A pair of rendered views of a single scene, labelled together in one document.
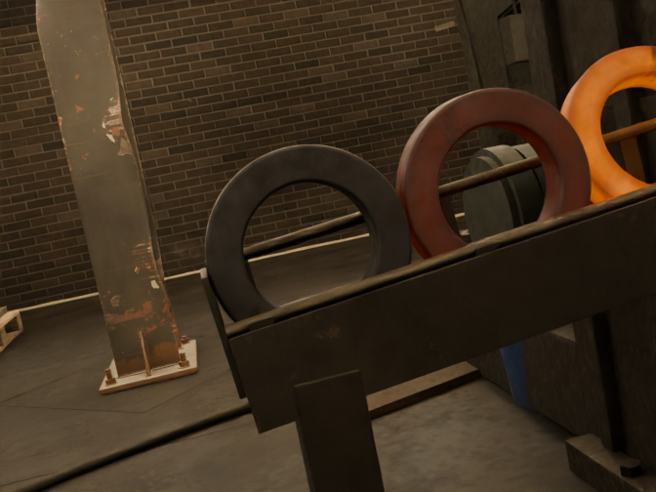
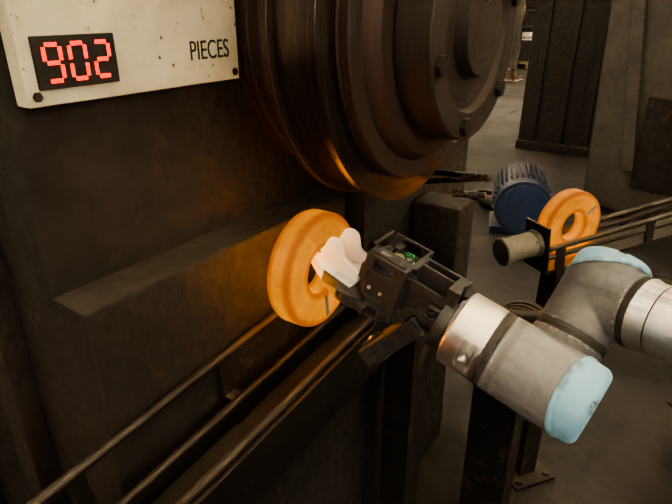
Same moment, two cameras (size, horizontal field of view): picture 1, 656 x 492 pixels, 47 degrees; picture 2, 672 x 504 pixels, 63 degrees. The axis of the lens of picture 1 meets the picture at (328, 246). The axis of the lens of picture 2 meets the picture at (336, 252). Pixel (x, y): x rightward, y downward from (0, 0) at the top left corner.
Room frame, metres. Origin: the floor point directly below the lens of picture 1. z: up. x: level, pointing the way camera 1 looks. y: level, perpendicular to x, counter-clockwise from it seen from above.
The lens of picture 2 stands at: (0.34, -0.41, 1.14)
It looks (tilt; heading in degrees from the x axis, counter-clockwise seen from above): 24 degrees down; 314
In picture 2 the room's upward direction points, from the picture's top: straight up
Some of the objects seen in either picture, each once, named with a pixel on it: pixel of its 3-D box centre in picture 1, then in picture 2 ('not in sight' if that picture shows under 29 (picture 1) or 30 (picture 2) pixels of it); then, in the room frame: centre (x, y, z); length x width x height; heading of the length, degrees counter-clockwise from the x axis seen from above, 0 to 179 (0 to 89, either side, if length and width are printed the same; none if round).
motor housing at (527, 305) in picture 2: not in sight; (501, 417); (0.76, -1.40, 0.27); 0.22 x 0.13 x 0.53; 99
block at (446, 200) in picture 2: not in sight; (438, 254); (0.89, -1.29, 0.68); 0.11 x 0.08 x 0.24; 9
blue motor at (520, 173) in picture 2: not in sight; (520, 196); (1.61, -3.21, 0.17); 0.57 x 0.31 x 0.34; 119
